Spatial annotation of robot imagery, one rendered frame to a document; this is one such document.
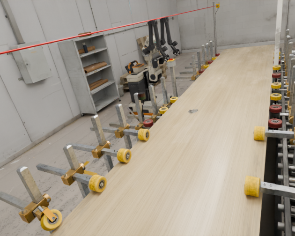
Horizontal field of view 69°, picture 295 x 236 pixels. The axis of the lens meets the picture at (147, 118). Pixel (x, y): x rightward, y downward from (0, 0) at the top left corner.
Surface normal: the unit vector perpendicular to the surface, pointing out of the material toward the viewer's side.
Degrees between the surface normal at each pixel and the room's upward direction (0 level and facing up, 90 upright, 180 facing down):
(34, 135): 90
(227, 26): 90
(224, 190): 0
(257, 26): 90
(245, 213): 0
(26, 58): 90
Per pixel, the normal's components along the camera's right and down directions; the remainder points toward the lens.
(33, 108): 0.87, 0.06
